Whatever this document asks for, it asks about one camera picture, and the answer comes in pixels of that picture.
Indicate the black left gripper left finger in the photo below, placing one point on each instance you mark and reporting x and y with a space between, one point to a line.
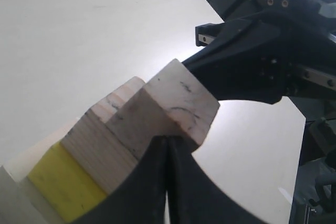
141 197

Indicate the large wooden cube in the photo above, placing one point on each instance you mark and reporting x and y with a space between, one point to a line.
21 202

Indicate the small wooden cube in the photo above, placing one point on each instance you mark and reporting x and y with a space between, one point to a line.
172 103

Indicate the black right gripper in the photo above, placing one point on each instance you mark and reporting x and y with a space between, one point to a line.
285 50

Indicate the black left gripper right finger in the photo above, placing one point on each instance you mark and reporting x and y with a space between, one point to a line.
192 195

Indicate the medium wooden cube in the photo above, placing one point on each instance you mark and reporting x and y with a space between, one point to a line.
97 150

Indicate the yellow cube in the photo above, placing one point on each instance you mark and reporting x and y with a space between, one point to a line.
68 188

